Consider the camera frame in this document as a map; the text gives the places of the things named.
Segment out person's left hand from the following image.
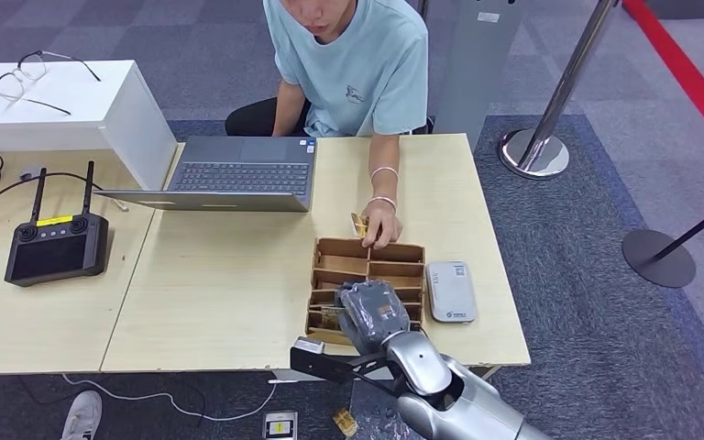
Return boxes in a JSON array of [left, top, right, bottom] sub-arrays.
[[360, 203, 404, 251]]

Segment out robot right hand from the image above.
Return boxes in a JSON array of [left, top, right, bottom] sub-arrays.
[[335, 279, 413, 358]]

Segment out wooden card organizer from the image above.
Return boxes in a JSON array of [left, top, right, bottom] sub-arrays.
[[304, 236, 426, 347]]

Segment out white card reader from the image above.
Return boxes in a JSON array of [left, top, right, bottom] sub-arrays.
[[424, 260, 479, 325]]

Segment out person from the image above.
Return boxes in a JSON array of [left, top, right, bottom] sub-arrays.
[[225, 0, 430, 251]]

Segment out clear plastic sheet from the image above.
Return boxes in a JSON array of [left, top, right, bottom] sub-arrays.
[[349, 380, 414, 440]]

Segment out small yellow paper scrap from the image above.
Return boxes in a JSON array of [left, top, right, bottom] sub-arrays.
[[332, 408, 360, 438]]

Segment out metal floor socket plate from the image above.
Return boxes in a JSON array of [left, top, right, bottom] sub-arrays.
[[261, 411, 299, 440]]

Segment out grey laptop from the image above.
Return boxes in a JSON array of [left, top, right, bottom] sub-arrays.
[[92, 136, 318, 213]]

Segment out grey metal kiosk panel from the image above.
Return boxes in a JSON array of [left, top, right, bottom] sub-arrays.
[[432, 0, 526, 153]]

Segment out white shoe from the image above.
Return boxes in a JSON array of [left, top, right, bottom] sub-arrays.
[[60, 390, 104, 440]]

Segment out black remote controller with antennas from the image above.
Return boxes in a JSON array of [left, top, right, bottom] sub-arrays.
[[3, 159, 110, 288]]

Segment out red barrier belt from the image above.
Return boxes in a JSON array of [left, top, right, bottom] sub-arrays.
[[621, 0, 704, 165]]

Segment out white cabinet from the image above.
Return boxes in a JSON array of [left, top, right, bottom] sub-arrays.
[[0, 59, 178, 192]]

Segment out black-rimmed eyeglasses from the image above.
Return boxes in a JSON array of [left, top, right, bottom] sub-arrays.
[[0, 49, 103, 116]]

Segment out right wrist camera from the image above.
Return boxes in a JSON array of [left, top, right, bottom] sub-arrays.
[[289, 336, 396, 385]]

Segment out white cable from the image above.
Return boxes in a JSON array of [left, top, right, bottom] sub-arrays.
[[60, 373, 300, 424]]

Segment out chrome stanchion post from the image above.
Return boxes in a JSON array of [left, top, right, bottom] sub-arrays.
[[497, 0, 617, 181]]

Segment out black stanchion post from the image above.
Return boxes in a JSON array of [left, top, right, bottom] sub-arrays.
[[621, 192, 704, 289]]

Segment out long black cable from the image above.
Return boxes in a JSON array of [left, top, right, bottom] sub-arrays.
[[0, 171, 105, 229]]

